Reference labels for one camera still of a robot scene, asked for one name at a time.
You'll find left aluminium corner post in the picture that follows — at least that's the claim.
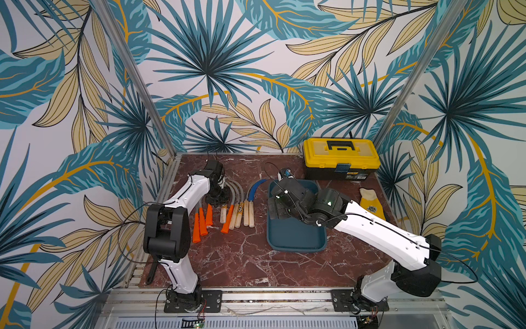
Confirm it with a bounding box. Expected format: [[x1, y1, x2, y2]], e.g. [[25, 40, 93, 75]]
[[92, 0, 177, 158]]

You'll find yellow work glove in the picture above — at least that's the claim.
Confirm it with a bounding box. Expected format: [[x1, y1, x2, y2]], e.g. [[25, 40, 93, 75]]
[[360, 188, 386, 220]]

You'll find wooden sickle yellow label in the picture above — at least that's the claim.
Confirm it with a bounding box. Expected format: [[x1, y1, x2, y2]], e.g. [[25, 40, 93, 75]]
[[220, 205, 228, 224]]

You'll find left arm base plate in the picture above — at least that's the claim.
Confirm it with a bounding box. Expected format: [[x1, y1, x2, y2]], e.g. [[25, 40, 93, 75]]
[[164, 290, 223, 313]]

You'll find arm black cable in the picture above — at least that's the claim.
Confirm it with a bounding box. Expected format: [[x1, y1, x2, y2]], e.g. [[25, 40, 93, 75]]
[[117, 201, 153, 265], [427, 240, 479, 285]]

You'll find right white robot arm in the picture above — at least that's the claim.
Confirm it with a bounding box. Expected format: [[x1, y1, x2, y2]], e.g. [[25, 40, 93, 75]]
[[268, 177, 442, 308]]

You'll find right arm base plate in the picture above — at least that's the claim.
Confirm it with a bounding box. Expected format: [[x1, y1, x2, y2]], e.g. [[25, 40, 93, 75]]
[[330, 289, 389, 315]]

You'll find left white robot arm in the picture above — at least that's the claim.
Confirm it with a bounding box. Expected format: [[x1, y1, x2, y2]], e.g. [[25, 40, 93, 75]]
[[143, 160, 230, 295]]

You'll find blue blade wooden sickle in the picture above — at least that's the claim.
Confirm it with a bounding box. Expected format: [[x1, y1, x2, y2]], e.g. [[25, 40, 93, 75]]
[[247, 179, 267, 228]]

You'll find wooden handle sickle plain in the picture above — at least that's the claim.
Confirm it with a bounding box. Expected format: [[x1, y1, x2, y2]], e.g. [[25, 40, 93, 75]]
[[229, 181, 240, 230]]

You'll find aluminium corner post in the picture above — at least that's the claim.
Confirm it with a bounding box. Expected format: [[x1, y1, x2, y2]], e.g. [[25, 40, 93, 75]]
[[92, 0, 177, 158], [373, 0, 468, 147]]

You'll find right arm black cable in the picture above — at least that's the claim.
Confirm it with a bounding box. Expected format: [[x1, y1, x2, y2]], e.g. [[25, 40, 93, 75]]
[[427, 240, 479, 285]]

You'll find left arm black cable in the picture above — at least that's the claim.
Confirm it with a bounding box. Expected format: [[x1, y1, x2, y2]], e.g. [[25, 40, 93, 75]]
[[117, 201, 153, 265]]

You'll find right aluminium corner post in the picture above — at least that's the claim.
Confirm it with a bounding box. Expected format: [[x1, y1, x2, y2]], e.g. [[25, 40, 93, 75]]
[[373, 0, 468, 147]]

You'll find wooden sickle grey blade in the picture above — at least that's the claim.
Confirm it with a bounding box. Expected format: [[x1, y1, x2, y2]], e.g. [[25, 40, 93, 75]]
[[243, 191, 249, 227]]

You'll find yellow black toolbox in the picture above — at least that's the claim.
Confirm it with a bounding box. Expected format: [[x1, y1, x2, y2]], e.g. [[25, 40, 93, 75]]
[[304, 138, 381, 181]]

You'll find orange handle sickle far left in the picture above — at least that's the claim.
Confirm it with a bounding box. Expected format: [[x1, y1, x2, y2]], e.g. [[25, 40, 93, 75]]
[[192, 211, 201, 244]]

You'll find teal plastic tray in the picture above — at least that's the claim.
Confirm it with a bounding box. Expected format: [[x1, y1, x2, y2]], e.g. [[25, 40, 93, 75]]
[[267, 180, 327, 253]]

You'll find front aluminium rail frame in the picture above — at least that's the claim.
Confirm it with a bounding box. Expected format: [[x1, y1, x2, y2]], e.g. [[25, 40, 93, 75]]
[[95, 287, 456, 328]]

